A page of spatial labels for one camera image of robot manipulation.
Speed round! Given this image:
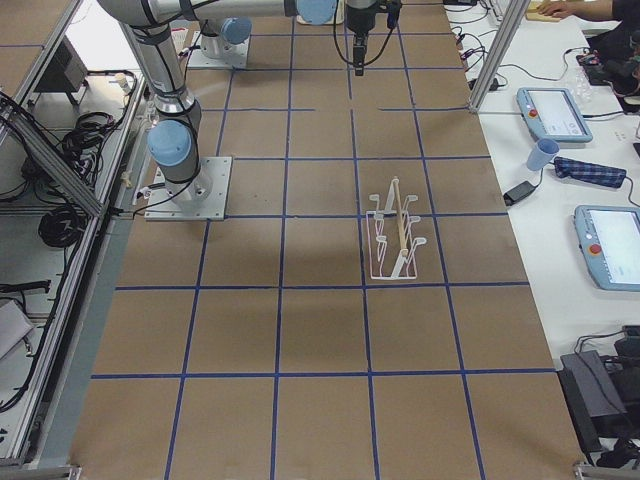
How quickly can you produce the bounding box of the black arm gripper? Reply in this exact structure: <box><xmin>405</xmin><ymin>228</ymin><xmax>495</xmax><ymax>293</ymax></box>
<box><xmin>345</xmin><ymin>0</ymin><xmax>403</xmax><ymax>34</ymax></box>

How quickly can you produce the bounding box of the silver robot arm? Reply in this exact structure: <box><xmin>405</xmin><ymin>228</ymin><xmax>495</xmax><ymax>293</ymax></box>
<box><xmin>121</xmin><ymin>24</ymin><xmax>211</xmax><ymax>203</ymax></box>

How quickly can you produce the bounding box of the blue cup on desk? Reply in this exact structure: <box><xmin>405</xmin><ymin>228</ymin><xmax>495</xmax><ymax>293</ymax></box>
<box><xmin>526</xmin><ymin>138</ymin><xmax>560</xmax><ymax>171</ymax></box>

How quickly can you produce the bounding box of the person's hand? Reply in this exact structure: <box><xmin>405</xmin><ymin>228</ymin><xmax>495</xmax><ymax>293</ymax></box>
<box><xmin>536</xmin><ymin>1</ymin><xmax>575</xmax><ymax>19</ymax></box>

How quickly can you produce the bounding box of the upper teach pendant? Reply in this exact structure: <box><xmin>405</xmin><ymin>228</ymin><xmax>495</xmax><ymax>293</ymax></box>
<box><xmin>516</xmin><ymin>87</ymin><xmax>593</xmax><ymax>144</ymax></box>

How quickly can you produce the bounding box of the teach pendant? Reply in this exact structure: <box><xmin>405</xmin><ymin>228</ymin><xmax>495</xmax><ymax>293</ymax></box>
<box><xmin>573</xmin><ymin>205</ymin><xmax>639</xmax><ymax>292</ymax></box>
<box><xmin>516</xmin><ymin>87</ymin><xmax>593</xmax><ymax>144</ymax></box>

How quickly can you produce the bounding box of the wooden dowel rod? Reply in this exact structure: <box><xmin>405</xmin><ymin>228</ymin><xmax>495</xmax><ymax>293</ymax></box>
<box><xmin>391</xmin><ymin>177</ymin><xmax>408</xmax><ymax>257</ymax></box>

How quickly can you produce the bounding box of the black power adapter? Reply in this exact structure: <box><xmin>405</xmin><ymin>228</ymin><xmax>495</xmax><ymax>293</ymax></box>
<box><xmin>503</xmin><ymin>181</ymin><xmax>537</xmax><ymax>207</ymax></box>

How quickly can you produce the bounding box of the blue plaid pouch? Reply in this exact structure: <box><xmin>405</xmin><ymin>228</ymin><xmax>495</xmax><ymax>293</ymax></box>
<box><xmin>553</xmin><ymin>156</ymin><xmax>627</xmax><ymax>189</ymax></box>

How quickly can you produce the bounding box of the lower teach pendant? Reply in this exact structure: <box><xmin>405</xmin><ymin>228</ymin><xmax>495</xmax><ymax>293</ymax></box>
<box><xmin>573</xmin><ymin>205</ymin><xmax>639</xmax><ymax>292</ymax></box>

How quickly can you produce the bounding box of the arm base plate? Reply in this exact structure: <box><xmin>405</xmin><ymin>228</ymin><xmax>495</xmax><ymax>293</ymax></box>
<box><xmin>188</xmin><ymin>31</ymin><xmax>250</xmax><ymax>70</ymax></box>
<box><xmin>143</xmin><ymin>157</ymin><xmax>232</xmax><ymax>221</ymax></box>

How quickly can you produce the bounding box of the aluminium frame post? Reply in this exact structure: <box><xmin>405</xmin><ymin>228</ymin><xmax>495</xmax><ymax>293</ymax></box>
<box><xmin>468</xmin><ymin>0</ymin><xmax>529</xmax><ymax>113</ymax></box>

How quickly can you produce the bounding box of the white wire cup rack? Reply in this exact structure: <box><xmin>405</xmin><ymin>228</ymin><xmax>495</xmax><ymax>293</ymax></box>
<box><xmin>365</xmin><ymin>177</ymin><xmax>427</xmax><ymax>281</ymax></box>

